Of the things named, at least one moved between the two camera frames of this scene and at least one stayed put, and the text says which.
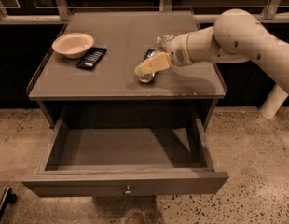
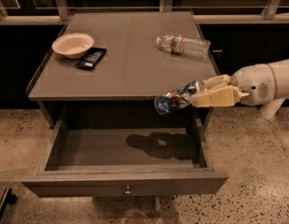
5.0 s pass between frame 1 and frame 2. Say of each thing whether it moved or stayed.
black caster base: stayed
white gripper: moved
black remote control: stayed
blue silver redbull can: moved
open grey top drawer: stayed
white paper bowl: stayed
